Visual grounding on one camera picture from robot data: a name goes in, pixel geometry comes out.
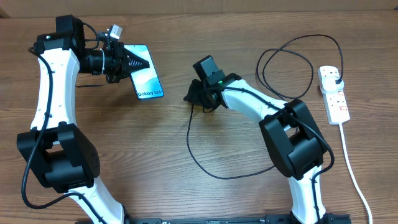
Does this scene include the blue Galaxy smartphone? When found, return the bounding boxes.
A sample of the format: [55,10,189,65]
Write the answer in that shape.
[125,45,164,100]

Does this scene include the white charger adapter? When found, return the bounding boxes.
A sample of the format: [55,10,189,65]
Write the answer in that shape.
[320,77,345,94]

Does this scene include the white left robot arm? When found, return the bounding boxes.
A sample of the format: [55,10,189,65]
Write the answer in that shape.
[17,15,150,223]

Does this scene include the white power strip cord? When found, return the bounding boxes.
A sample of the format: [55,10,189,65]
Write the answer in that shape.
[338,123,374,224]

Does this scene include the white power strip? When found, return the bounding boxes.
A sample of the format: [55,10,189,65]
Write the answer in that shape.
[317,65,350,125]

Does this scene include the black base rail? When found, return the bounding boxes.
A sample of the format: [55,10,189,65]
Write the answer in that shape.
[74,213,352,224]

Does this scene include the black USB charging cable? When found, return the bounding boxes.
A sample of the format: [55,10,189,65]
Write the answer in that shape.
[185,33,345,180]

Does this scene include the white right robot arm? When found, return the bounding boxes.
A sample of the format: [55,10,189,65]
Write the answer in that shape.
[184,55,328,223]

